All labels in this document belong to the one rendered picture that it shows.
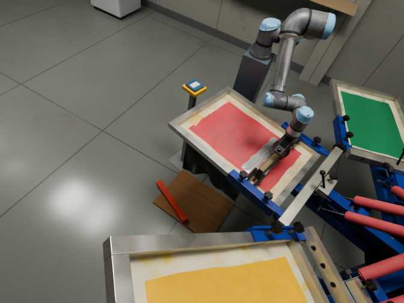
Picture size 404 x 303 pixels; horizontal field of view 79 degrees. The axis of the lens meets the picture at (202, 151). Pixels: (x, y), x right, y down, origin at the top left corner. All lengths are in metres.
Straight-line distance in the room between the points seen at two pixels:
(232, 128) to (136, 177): 1.19
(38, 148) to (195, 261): 2.35
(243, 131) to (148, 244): 1.16
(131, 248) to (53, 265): 1.72
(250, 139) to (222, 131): 0.18
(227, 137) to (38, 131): 2.05
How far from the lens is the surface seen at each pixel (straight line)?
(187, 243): 0.67
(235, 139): 1.56
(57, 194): 2.50
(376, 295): 1.37
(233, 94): 1.81
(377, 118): 2.33
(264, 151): 1.56
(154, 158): 2.56
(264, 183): 1.43
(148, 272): 0.63
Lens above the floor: 2.09
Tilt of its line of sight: 52 degrees down
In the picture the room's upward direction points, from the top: 14 degrees clockwise
